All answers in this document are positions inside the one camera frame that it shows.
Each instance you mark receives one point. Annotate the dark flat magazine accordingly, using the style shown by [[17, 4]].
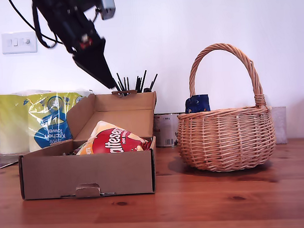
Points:
[[5, 161]]

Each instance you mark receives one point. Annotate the grey patterned tissue box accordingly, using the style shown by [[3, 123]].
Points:
[[279, 125]]

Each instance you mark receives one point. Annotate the white wall switch plate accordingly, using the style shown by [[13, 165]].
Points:
[[17, 43]]

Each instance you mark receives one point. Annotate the woven wicker basket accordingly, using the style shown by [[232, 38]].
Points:
[[228, 141]]

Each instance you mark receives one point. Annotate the thin black stick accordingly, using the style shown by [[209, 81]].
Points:
[[144, 80], [153, 82], [128, 84], [125, 84], [120, 81]]

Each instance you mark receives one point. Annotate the brown cardboard box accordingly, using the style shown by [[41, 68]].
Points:
[[89, 171]]

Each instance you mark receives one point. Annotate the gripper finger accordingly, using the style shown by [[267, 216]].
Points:
[[95, 63]]

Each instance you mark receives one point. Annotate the red white Maltesers bag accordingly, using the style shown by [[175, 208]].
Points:
[[113, 143]]

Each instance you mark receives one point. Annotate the tin can white label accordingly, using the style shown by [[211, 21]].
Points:
[[166, 131]]

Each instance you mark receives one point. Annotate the dark blue egg bag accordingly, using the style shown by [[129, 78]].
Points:
[[197, 105]]

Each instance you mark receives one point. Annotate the kitchen towel roll pack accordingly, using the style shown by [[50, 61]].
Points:
[[15, 123]]

